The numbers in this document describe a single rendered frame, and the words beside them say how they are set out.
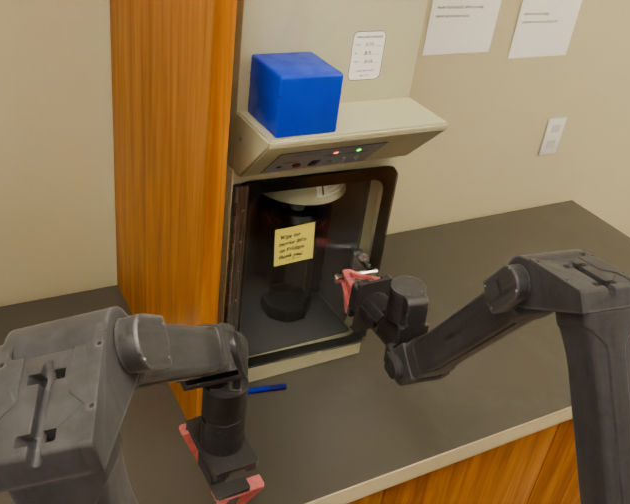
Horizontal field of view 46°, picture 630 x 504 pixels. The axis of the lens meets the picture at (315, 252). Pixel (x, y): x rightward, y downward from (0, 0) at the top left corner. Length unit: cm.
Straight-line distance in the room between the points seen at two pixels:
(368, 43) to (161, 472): 78
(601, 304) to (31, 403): 52
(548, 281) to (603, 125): 169
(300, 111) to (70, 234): 75
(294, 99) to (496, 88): 108
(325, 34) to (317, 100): 14
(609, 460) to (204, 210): 63
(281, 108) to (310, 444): 63
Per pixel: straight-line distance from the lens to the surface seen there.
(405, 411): 147
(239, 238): 123
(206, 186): 106
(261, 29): 111
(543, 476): 183
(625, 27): 233
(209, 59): 100
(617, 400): 79
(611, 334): 78
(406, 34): 125
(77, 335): 52
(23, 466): 48
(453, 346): 101
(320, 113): 107
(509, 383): 161
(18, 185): 158
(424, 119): 121
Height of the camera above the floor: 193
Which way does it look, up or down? 32 degrees down
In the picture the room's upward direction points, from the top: 8 degrees clockwise
